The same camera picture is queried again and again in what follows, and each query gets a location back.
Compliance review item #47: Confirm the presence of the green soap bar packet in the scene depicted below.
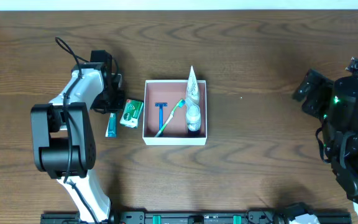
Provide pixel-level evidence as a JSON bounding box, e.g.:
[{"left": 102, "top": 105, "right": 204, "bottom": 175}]
[{"left": 120, "top": 99, "right": 144, "bottom": 128}]

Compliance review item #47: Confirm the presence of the red green toothpaste tube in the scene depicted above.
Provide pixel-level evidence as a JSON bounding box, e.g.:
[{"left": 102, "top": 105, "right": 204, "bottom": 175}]
[{"left": 105, "top": 113, "right": 117, "bottom": 138}]

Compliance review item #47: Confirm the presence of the blue disposable razor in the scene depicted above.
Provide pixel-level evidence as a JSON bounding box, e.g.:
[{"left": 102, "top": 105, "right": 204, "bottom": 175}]
[{"left": 155, "top": 102, "right": 168, "bottom": 129}]

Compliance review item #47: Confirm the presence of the white box with pink interior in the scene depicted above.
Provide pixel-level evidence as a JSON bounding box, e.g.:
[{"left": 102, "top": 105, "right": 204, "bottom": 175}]
[{"left": 142, "top": 80, "right": 208, "bottom": 146}]

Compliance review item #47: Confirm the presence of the green white toothbrush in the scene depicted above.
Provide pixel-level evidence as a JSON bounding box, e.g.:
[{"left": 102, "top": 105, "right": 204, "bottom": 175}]
[{"left": 155, "top": 99, "right": 185, "bottom": 138}]

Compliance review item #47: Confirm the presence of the white floral lotion tube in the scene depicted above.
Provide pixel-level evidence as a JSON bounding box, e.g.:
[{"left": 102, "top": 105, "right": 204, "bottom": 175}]
[{"left": 186, "top": 66, "right": 200, "bottom": 104}]

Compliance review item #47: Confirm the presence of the clear pump soap bottle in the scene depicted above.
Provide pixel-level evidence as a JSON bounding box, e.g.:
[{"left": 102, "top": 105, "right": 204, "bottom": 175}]
[{"left": 185, "top": 98, "right": 201, "bottom": 137}]

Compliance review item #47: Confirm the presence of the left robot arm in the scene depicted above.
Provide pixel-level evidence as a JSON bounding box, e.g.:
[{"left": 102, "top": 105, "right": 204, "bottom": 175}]
[{"left": 30, "top": 61, "right": 122, "bottom": 223}]

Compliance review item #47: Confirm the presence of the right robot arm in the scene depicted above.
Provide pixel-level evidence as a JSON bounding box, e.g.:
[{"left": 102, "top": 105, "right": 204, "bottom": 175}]
[{"left": 292, "top": 69, "right": 358, "bottom": 215}]

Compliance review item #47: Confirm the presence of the left black cable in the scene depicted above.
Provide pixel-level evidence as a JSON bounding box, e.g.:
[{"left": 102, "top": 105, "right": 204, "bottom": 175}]
[{"left": 54, "top": 36, "right": 101, "bottom": 224}]

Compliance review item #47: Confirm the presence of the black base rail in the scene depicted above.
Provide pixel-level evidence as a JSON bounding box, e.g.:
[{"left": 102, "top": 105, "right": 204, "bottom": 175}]
[{"left": 40, "top": 210, "right": 352, "bottom": 224}]

